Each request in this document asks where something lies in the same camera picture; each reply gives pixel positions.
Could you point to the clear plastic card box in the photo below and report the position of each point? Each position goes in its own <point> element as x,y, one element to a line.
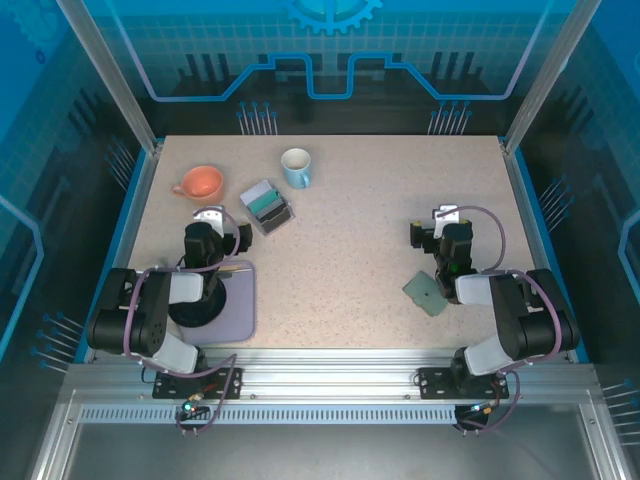
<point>257,190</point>

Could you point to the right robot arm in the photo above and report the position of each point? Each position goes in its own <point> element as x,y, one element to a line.
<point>520,320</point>

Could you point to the teal card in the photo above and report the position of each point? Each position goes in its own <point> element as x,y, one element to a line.
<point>267,201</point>

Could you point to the wooden stick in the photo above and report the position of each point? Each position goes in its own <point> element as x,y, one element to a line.
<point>237,270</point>

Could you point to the orange cup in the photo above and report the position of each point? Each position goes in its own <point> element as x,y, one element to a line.
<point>200,182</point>

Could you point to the black round dish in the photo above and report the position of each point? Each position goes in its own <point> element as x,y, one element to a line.
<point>192,315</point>

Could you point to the purple tray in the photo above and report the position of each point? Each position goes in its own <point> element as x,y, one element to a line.
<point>240,310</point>

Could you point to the light blue mug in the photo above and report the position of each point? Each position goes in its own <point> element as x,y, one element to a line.
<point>296,167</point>

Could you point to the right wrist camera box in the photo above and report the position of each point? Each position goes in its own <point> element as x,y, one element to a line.
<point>420,235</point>

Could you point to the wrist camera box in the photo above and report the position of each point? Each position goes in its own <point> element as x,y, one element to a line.
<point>420,235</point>
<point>245,237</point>

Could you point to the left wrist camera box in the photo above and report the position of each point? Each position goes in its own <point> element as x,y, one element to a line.
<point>245,237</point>

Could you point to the aluminium side rail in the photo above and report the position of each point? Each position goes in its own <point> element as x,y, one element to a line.
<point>525,200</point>
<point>130,240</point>

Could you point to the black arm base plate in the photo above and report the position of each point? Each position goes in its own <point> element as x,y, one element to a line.
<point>435,382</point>
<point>167,385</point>

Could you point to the aluminium front rail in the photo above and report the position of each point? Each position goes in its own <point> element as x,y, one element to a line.
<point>325,370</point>

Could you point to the aluminium frame post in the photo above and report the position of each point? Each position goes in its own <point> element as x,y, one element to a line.
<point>550,75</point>
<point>115,80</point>

